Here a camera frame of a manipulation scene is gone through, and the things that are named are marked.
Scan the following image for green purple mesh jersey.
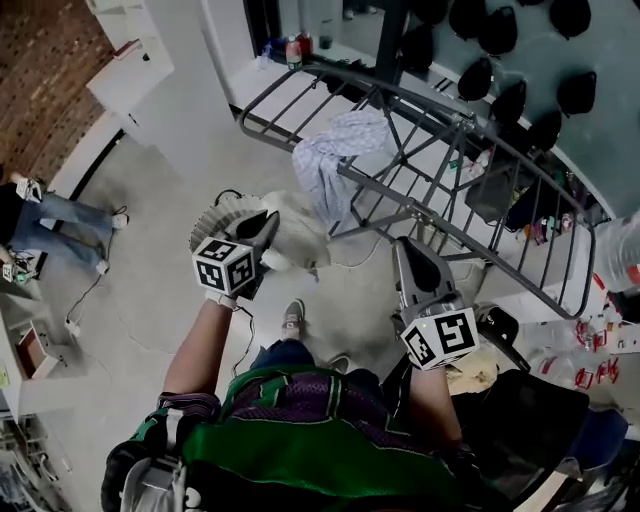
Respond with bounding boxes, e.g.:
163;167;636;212
102;364;496;512

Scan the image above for grey harness strap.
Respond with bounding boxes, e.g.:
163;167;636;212
119;454;189;512

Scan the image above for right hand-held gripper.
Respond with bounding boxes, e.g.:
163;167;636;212
391;238;481;372

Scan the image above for grey metal drying rack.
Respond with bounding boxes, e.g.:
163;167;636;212
237;64;599;321

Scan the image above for white ribbed laundry basket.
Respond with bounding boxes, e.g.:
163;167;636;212
188;192;266;251

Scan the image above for person's left forearm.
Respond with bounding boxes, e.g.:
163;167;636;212
162;297;236;401

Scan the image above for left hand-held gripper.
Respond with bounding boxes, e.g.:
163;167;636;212
192;209;281;301

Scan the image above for pile of red white packets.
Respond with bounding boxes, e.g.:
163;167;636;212
537;272;640;391

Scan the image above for black office chair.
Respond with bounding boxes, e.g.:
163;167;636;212
384;307;591;501

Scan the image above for cream printed T-shirt clothes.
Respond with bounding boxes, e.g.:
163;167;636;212
259;189;334;271

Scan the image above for yellow crumpled cloth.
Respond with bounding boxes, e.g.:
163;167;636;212
444;349;501;396

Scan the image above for green label clear bottle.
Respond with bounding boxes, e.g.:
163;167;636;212
284;35;303;71

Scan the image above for dark blue shorts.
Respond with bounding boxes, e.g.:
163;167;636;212
249;339;381;381

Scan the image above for person's left shoe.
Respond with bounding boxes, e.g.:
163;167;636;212
281;298;307;344

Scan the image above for white open box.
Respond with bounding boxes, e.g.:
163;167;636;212
14;319;86;381

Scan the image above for pale blue patterned clothes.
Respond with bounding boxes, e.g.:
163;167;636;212
291;110;396;236

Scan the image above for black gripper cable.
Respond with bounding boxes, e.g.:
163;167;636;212
230;304;256;376

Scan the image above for person's right forearm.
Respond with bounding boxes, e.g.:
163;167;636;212
409;367;464;446

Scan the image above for black window frame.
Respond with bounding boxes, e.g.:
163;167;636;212
244;0;416;89

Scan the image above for white shelf unit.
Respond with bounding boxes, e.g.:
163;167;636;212
84;0;176;146

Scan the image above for blue chair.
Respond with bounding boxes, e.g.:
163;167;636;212
564;407;631;471

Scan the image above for black bag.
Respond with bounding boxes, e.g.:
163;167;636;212
464;164;516;224

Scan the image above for large clear water bottle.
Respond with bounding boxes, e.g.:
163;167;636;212
594;212;640;294

